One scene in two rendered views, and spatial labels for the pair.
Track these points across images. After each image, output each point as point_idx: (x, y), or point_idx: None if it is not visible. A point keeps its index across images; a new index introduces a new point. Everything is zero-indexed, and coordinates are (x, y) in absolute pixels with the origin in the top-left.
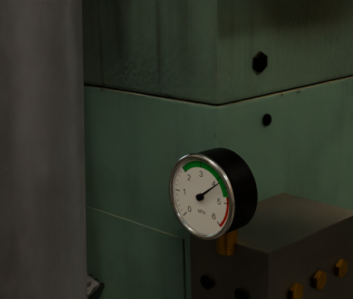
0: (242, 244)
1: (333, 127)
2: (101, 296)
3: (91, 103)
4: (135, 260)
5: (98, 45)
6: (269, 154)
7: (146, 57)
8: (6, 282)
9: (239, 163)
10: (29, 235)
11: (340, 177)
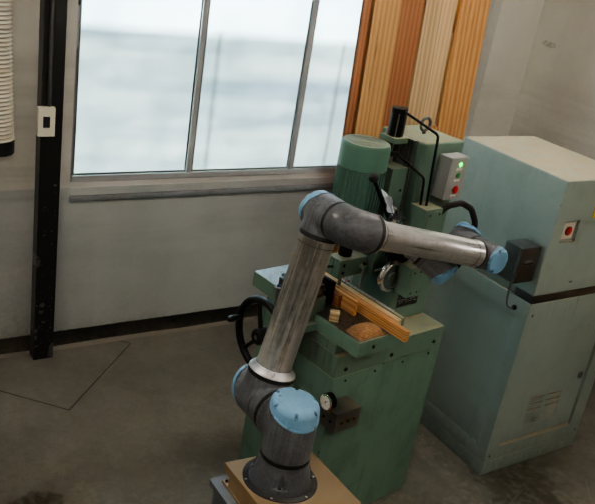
0: (332, 411)
1: (364, 379)
2: None
3: (304, 361)
4: None
5: (309, 350)
6: (344, 387)
7: (320, 360)
8: (312, 442)
9: (334, 397)
10: (313, 440)
11: (364, 390)
